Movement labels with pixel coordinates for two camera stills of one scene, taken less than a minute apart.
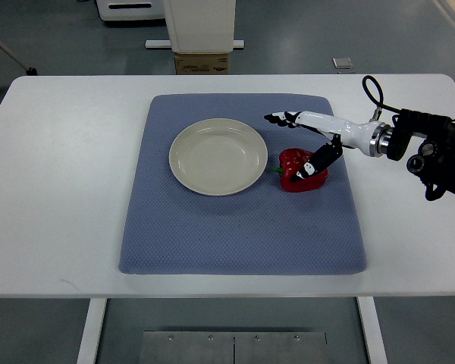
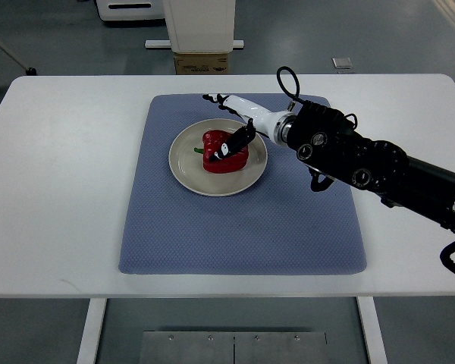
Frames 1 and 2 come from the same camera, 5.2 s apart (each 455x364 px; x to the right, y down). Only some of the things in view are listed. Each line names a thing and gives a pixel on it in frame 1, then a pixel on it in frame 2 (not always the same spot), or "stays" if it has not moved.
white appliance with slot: x=131 y=10 stays
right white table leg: x=371 y=329 stays
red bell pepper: x=290 y=161 -> x=211 y=140
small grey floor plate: x=342 y=63 stays
